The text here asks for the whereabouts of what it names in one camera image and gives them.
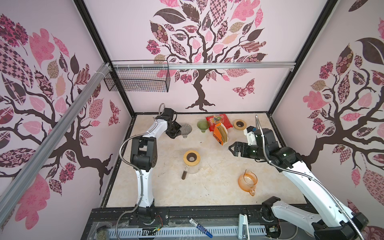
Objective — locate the clear glass carafe brown handle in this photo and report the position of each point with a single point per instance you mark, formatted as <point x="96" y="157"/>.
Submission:
<point x="190" y="170"/>

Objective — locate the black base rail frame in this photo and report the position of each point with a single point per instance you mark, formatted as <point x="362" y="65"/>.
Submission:
<point x="109" y="220"/>

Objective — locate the green glass dripper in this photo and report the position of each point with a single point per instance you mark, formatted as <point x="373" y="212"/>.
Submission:
<point x="203" y="125"/>

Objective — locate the orange glass pitcher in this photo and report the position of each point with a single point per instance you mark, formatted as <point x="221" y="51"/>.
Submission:
<point x="247" y="181"/>

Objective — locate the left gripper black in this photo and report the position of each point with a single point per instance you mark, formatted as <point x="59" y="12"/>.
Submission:
<point x="175" y="133"/>

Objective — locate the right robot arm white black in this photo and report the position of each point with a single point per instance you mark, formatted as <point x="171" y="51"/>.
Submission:
<point x="332" y="221"/>

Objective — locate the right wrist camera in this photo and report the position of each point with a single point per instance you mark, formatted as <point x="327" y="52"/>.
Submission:
<point x="249" y="132"/>

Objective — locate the blue white marker pen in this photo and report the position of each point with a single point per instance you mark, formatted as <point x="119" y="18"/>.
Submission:
<point x="200" y="228"/>

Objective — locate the red snack bag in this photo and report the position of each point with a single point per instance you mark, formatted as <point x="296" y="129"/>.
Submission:
<point x="216" y="119"/>

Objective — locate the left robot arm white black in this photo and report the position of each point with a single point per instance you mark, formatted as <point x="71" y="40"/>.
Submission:
<point x="144" y="157"/>

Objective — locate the aluminium rail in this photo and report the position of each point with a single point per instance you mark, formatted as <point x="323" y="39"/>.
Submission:
<point x="203" y="66"/>
<point x="23" y="180"/>

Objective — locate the white slotted cable duct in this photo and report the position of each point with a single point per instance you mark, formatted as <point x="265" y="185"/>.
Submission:
<point x="141" y="233"/>

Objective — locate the black wire basket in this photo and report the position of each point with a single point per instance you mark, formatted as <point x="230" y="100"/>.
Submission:
<point x="139" y="76"/>

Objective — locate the orange coffee filter pack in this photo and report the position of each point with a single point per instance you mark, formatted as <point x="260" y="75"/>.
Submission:
<point x="221" y="134"/>

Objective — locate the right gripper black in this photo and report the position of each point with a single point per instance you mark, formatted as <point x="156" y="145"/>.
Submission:
<point x="242" y="145"/>

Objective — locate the left aluminium rail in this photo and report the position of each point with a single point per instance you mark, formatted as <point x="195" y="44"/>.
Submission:
<point x="23" y="180"/>

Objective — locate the back aluminium rail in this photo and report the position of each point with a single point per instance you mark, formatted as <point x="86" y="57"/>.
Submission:
<point x="203" y="66"/>

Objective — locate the clear ribbed glass dripper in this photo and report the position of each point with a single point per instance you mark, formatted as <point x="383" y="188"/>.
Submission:
<point x="185" y="129"/>

